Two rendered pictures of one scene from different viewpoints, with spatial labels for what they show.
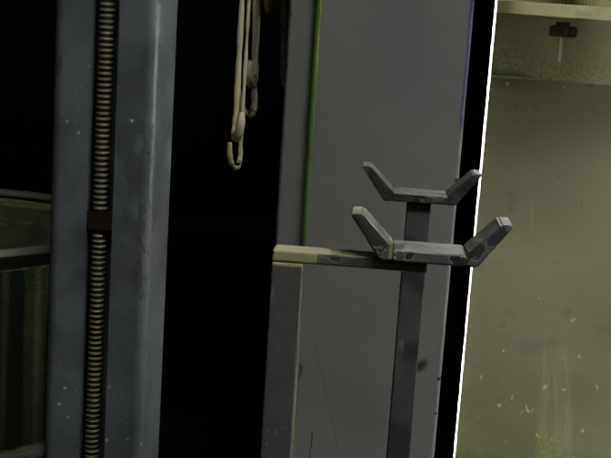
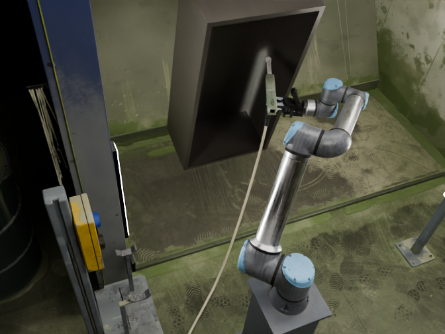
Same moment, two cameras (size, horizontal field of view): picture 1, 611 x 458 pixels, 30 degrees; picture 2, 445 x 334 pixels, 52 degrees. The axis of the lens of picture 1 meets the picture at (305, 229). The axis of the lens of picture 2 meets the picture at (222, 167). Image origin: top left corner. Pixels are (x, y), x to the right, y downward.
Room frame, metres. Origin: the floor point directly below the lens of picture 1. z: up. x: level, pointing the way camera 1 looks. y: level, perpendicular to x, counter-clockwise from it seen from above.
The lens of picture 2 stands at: (-0.24, 0.12, 2.65)
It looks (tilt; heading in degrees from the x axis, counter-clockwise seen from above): 47 degrees down; 330
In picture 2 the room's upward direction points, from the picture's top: 6 degrees clockwise
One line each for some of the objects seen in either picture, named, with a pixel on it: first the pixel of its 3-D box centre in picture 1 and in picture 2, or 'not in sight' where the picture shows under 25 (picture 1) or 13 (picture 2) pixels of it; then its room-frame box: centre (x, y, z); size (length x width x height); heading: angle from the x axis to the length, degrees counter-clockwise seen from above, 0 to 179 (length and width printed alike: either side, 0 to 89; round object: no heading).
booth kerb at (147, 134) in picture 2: not in sight; (248, 112); (2.32, -1.58, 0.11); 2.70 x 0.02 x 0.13; 86
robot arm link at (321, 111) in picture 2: not in sight; (324, 108); (1.21, -1.32, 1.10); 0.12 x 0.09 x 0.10; 63
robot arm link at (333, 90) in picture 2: not in sight; (332, 91); (1.20, -1.34, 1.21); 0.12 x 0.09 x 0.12; 39
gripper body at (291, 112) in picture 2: not in sight; (293, 107); (1.28, -1.17, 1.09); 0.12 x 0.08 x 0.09; 63
